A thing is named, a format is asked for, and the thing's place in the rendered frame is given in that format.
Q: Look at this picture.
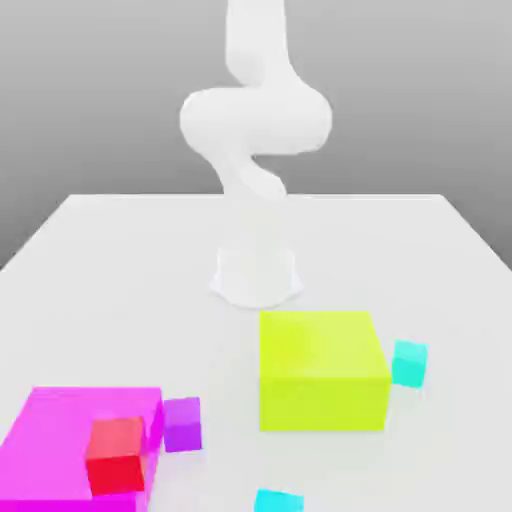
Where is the large yellow-green box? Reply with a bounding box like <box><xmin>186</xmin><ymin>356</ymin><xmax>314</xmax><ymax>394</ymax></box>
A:
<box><xmin>258</xmin><ymin>310</ymin><xmax>393</xmax><ymax>433</ymax></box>

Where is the small red cube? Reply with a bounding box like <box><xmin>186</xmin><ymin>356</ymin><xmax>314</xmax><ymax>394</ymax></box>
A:
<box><xmin>84</xmin><ymin>415</ymin><xmax>147</xmax><ymax>498</ymax></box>

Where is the small purple cube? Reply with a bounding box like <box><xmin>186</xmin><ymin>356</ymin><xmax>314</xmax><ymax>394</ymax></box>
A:
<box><xmin>162</xmin><ymin>395</ymin><xmax>204</xmax><ymax>454</ymax></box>

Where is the small cyan cube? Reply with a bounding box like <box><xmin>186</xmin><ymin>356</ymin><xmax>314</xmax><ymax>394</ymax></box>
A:
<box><xmin>390</xmin><ymin>338</ymin><xmax>430</xmax><ymax>390</ymax></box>
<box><xmin>253</xmin><ymin>487</ymin><xmax>305</xmax><ymax>512</ymax></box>

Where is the large magenta box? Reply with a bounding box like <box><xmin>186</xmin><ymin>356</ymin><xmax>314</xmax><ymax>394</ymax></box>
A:
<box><xmin>0</xmin><ymin>385</ymin><xmax>166</xmax><ymax>512</ymax></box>

